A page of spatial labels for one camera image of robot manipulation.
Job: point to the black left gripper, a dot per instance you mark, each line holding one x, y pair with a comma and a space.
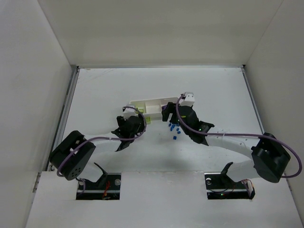
134, 119

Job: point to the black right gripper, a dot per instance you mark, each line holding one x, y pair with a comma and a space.
175, 112

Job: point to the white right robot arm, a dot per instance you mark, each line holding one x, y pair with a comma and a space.
267, 158

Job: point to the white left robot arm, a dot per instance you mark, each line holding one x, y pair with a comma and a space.
72, 157

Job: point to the white three-compartment tray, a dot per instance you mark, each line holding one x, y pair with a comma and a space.
153, 107

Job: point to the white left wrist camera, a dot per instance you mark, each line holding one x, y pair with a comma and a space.
129, 111

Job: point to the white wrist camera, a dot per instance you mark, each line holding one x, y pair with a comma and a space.
187, 99
129, 111

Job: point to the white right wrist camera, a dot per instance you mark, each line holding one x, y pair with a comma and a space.
187, 99

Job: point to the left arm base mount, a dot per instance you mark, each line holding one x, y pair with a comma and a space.
107, 187

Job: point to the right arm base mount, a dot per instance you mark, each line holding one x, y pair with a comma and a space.
221, 187

